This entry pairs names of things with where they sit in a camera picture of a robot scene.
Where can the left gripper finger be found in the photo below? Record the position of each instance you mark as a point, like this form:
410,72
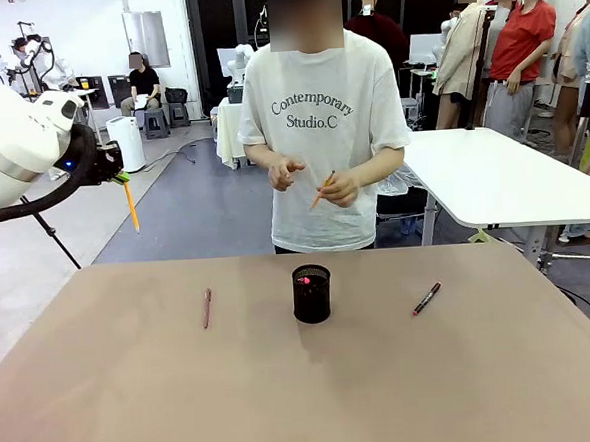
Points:
125,176
117,181

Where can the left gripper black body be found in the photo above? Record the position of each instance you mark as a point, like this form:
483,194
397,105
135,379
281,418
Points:
107,162

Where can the yellow pencil with eraser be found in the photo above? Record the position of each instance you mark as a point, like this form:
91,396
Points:
131,206
316,198

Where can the pink pen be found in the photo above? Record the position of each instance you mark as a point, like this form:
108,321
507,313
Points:
207,309

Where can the black marker with pink cap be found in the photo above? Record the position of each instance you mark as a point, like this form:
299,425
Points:
306,281

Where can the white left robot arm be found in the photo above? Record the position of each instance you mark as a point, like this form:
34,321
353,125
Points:
10,143

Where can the person's left forearm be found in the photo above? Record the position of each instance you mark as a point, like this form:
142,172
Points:
379,166

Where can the person's right forearm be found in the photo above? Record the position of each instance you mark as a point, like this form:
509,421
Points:
258,155

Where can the black mesh pen holder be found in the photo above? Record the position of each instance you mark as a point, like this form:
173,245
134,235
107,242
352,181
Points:
312,305

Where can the person's right hand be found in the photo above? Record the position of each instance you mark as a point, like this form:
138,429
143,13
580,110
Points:
284,174

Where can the person's left hand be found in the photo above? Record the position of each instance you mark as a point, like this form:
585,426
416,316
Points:
343,190

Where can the white air purifier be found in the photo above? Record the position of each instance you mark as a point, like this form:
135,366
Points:
126,143

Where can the grey plastic stool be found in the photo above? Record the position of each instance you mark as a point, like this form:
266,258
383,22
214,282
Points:
179,115
157,124

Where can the black tripod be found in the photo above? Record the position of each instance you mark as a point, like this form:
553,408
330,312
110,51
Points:
50,231

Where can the seated person in black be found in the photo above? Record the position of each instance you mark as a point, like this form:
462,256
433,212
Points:
143,82

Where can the white cloth covered table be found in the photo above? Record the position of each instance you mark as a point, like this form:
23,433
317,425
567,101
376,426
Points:
227,130

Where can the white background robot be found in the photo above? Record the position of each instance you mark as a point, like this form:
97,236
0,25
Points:
39,56

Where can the person in white t-shirt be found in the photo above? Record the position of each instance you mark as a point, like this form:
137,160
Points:
316,79

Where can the mannequin in dark red top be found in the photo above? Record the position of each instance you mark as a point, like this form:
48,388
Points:
378,30

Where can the black marker with red caps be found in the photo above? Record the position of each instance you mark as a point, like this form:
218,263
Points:
426,299

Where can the green printed bag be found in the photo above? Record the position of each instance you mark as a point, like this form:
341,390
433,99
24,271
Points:
482,237

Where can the mannequin in beige jacket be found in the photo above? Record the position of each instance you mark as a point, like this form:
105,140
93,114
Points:
464,45

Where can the white folding table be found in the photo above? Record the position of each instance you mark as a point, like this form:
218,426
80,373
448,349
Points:
498,178

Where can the mannequin with hat and denim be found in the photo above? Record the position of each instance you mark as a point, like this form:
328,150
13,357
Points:
587,38

